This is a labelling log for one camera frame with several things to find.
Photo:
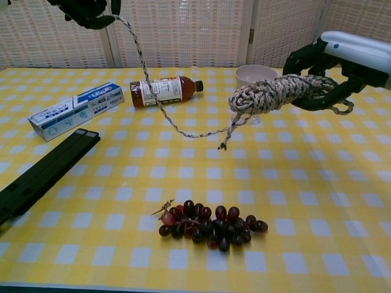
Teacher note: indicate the black folded bar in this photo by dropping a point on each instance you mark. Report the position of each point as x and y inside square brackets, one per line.
[46, 174]

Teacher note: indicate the brown tea bottle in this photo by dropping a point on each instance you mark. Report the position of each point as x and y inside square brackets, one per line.
[171, 91]

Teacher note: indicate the beige woven folding screen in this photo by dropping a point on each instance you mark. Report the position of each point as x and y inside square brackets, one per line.
[189, 33]

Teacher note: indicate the blue white toothpaste box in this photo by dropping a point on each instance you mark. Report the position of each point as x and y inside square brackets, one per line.
[76, 110]

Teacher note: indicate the dark red grape bunch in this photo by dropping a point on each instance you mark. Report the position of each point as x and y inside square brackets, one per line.
[217, 227]

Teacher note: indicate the pink bowl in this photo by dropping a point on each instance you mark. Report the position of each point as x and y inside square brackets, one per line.
[253, 74]

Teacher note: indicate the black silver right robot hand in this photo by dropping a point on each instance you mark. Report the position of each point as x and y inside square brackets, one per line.
[360, 58]

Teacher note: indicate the yellow white checked tablecloth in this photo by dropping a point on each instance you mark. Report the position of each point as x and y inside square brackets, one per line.
[275, 183]

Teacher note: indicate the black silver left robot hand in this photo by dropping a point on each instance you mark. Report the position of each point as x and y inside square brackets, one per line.
[85, 12]

